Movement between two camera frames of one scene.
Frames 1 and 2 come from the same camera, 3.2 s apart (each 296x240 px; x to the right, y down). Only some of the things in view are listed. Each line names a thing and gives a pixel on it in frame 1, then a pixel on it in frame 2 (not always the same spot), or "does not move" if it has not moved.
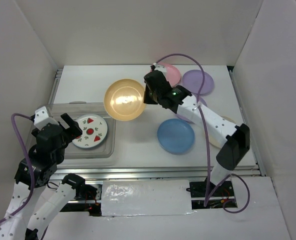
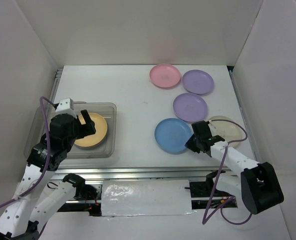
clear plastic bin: [99, 127] does not move
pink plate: [172, 74] does not move
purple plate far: [192, 82] does not move
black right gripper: [147, 100] -> [189, 145]
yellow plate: [124, 100] -> [101, 128]
